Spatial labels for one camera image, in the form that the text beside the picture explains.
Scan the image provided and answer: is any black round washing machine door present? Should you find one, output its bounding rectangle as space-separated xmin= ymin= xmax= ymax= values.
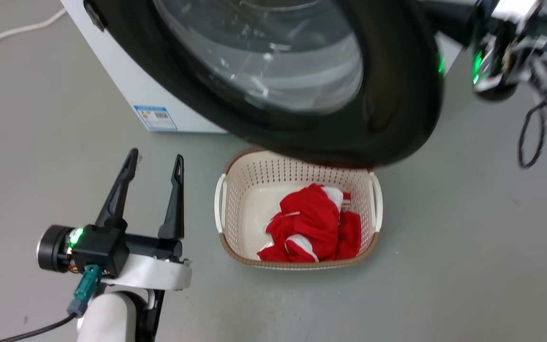
xmin=84 ymin=0 xmax=445 ymax=168

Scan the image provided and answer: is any black cable with teal connector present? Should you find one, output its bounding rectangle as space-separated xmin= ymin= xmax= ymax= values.
xmin=0 ymin=265 xmax=104 ymax=342

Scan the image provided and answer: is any red and white garment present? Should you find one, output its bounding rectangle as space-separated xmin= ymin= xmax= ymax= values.
xmin=257 ymin=183 xmax=363 ymax=263

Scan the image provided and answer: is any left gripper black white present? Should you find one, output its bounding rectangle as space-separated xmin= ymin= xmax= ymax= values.
xmin=37 ymin=148 xmax=192 ymax=291

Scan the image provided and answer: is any cream perforated laundry basket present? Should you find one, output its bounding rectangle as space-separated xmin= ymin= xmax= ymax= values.
xmin=214 ymin=147 xmax=384 ymax=271

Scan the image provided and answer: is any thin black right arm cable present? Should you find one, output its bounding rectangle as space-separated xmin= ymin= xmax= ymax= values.
xmin=518 ymin=97 xmax=547 ymax=170

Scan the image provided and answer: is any white washing machine body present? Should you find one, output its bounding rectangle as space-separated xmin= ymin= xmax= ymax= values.
xmin=60 ymin=0 xmax=464 ymax=134

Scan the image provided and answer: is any black door hinge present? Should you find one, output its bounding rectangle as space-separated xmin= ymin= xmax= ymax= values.
xmin=83 ymin=0 xmax=109 ymax=32

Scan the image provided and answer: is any blue white energy label sticker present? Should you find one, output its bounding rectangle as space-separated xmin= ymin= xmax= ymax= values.
xmin=133 ymin=105 xmax=179 ymax=132

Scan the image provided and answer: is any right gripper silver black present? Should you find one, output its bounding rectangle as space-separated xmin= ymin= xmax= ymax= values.
xmin=418 ymin=0 xmax=547 ymax=102

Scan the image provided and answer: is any white floor cable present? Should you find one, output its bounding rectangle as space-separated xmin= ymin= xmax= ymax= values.
xmin=0 ymin=7 xmax=68 ymax=53

